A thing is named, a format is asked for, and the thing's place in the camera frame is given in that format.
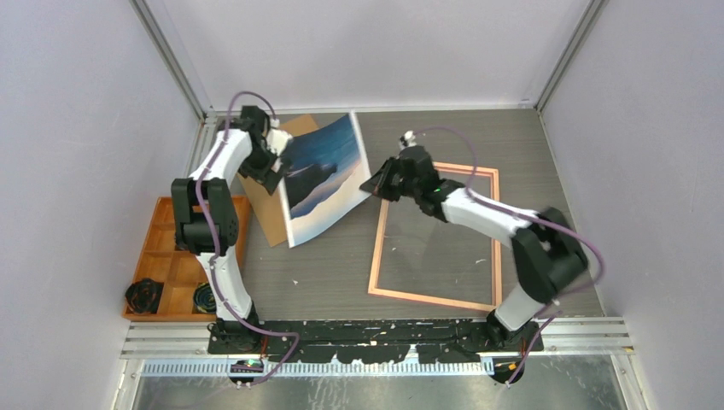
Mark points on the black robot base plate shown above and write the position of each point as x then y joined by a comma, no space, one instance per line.
369,341

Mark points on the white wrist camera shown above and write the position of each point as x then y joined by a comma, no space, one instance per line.
277,142
407,140

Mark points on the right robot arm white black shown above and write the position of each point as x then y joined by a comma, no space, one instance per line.
547,254

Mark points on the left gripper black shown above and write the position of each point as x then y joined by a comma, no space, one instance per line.
267,178

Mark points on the aluminium rail front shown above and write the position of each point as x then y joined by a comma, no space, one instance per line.
562,336

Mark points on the pink wooden picture frame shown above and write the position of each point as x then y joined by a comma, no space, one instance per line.
376,249

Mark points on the orange compartment tray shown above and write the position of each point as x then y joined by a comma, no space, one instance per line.
178,272

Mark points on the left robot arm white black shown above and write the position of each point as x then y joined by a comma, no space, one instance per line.
206,222

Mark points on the brown frame backing board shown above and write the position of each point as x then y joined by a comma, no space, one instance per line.
268,208

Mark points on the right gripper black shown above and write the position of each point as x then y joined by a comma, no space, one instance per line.
379,184

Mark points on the landscape photo print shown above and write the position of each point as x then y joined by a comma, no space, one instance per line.
322,184

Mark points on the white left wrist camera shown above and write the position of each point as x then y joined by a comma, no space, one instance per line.
277,142

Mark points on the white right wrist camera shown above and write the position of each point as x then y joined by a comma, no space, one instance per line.
407,140

